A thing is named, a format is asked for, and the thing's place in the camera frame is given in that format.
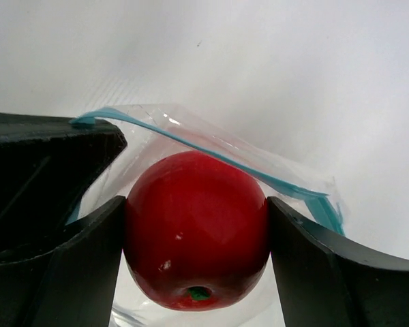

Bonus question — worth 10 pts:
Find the red fake tomato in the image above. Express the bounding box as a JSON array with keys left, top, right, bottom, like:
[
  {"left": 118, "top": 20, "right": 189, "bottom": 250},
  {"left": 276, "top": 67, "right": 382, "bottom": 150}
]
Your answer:
[{"left": 123, "top": 151, "right": 270, "bottom": 311}]

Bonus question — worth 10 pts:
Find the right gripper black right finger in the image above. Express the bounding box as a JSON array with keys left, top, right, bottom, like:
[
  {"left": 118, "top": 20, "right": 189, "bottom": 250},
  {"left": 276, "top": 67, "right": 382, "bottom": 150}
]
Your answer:
[{"left": 268, "top": 197, "right": 409, "bottom": 326}]

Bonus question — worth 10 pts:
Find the clear zip top bag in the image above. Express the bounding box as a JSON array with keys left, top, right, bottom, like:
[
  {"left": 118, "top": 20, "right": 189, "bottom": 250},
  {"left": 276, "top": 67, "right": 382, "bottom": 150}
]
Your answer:
[{"left": 71, "top": 105, "right": 344, "bottom": 326}]

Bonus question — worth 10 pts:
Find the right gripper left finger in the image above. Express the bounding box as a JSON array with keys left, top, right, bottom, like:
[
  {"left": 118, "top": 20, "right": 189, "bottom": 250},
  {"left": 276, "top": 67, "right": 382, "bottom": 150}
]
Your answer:
[{"left": 0, "top": 196, "right": 125, "bottom": 326}]

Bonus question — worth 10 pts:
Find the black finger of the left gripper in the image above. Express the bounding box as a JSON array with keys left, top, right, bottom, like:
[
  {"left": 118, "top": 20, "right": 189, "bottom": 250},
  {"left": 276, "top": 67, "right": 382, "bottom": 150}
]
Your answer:
[{"left": 0, "top": 113, "right": 127, "bottom": 253}]

